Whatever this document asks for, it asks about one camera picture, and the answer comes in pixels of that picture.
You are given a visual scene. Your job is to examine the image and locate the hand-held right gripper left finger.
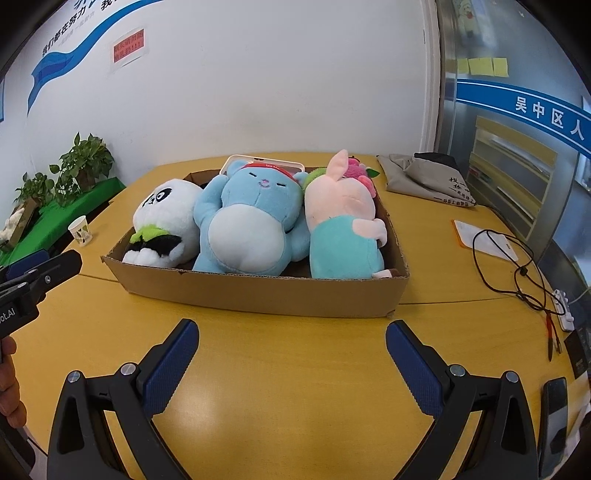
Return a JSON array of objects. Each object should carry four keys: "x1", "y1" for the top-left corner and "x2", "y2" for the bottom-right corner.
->
[{"x1": 47, "y1": 318, "x2": 200, "y2": 480}]

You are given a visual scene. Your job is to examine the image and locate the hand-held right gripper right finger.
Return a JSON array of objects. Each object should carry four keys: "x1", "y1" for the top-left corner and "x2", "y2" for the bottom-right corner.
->
[{"x1": 385, "y1": 319, "x2": 540, "y2": 480}]

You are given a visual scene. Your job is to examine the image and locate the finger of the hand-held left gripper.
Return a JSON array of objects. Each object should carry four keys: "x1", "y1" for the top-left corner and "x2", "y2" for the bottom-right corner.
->
[{"x1": 25, "y1": 250, "x2": 84, "y2": 303}]

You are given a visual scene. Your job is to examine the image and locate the brown cardboard box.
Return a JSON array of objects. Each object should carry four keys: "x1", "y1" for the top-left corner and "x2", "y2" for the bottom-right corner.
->
[{"x1": 102, "y1": 166, "x2": 411, "y2": 319}]

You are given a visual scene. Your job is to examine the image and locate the panda plush toy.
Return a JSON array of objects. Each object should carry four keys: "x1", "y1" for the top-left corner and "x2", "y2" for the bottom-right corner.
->
[{"x1": 122, "y1": 179, "x2": 206, "y2": 267}]

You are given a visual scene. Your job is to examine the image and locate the pink pig plush toy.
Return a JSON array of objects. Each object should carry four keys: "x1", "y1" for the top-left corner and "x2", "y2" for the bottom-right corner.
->
[{"x1": 302, "y1": 149, "x2": 402, "y2": 280}]

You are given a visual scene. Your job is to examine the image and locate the blue plush toy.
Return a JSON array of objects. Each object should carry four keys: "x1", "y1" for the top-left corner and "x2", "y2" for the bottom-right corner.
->
[{"x1": 191, "y1": 159, "x2": 311, "y2": 277}]

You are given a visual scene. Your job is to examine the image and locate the person's left hand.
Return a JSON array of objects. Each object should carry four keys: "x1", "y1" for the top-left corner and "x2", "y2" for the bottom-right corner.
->
[{"x1": 0, "y1": 339, "x2": 25, "y2": 428}]

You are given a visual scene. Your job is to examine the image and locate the blue chair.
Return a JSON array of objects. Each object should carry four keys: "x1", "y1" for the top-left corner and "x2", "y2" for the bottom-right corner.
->
[{"x1": 0, "y1": 249, "x2": 49, "y2": 278}]

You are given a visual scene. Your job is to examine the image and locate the printed paper cup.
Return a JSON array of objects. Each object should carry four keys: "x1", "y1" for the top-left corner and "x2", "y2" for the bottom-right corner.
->
[{"x1": 68, "y1": 215, "x2": 94, "y2": 248}]

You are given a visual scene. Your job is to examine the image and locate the small brown carton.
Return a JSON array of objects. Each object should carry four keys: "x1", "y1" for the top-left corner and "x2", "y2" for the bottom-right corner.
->
[{"x1": 9, "y1": 200, "x2": 38, "y2": 245}]

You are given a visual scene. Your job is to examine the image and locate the green cloth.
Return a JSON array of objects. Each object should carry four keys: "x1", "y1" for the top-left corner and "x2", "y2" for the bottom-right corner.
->
[{"x1": 0, "y1": 178, "x2": 126, "y2": 266}]

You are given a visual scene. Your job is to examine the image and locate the small potted green plant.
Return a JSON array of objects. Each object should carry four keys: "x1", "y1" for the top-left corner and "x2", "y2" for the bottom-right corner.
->
[{"x1": 14, "y1": 173, "x2": 55, "y2": 209}]

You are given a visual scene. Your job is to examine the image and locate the large potted green plant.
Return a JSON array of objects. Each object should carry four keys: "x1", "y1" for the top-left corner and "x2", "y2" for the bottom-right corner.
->
[{"x1": 48, "y1": 133, "x2": 115, "y2": 195}]

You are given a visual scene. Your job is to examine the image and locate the red clip leads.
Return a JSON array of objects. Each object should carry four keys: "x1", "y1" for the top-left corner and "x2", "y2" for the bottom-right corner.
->
[{"x1": 545, "y1": 308, "x2": 563, "y2": 361}]

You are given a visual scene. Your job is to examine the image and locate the white card with orange edge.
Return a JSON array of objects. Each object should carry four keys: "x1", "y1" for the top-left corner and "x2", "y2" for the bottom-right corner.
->
[{"x1": 453, "y1": 220, "x2": 518, "y2": 260}]

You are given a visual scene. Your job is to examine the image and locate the black smartphone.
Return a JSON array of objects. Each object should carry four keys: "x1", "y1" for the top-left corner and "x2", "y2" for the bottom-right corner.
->
[{"x1": 538, "y1": 377, "x2": 570, "y2": 472}]

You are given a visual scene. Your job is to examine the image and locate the white power strip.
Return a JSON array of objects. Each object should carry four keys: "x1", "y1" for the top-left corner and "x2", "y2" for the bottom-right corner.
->
[{"x1": 554, "y1": 288, "x2": 576, "y2": 331}]

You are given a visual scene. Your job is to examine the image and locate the grey cloth bag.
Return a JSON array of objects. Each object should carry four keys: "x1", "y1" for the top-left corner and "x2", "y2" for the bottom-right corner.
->
[{"x1": 376, "y1": 152, "x2": 479, "y2": 210}]

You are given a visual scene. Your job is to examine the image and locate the pink plush bear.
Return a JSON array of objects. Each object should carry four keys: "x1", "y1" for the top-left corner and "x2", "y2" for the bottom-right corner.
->
[{"x1": 345, "y1": 158, "x2": 376, "y2": 197}]

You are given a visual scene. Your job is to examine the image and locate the white plastic tray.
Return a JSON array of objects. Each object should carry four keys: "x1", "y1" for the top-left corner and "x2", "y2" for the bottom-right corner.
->
[{"x1": 221, "y1": 154, "x2": 304, "y2": 177}]

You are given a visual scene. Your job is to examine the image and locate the blue door banner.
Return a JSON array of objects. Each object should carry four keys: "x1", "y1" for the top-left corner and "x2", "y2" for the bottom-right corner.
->
[{"x1": 456, "y1": 78, "x2": 591, "y2": 155}]

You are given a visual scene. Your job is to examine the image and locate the cartoon sheep poster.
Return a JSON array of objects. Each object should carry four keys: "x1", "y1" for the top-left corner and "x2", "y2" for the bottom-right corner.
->
[{"x1": 455, "y1": 0, "x2": 482, "y2": 38}]

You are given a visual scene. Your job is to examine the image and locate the black cable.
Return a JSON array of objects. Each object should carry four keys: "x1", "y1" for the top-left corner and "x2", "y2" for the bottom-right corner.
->
[{"x1": 472, "y1": 229, "x2": 567, "y2": 315}]

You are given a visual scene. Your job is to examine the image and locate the blue wall banner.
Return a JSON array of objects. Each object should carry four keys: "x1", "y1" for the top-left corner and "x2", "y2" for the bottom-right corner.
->
[{"x1": 27, "y1": 0, "x2": 162, "y2": 116}]

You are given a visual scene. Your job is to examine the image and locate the red wall sign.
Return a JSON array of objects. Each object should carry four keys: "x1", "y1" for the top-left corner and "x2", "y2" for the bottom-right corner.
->
[{"x1": 109, "y1": 33, "x2": 151, "y2": 75}]

